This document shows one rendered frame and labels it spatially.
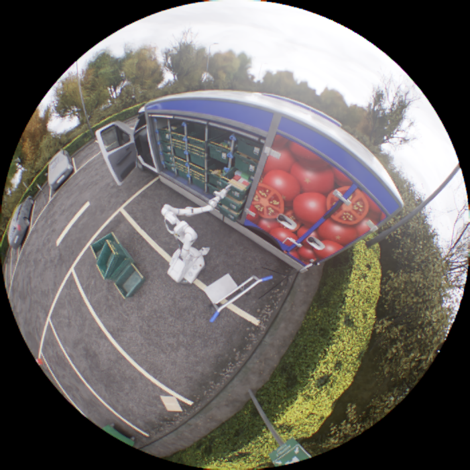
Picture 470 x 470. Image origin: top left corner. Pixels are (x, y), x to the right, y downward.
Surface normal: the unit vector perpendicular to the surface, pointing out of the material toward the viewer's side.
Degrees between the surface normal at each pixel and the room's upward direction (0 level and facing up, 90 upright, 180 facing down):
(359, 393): 55
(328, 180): 90
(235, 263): 0
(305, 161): 90
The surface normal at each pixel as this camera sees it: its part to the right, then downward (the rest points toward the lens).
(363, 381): -0.62, -0.66
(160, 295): 0.14, -0.47
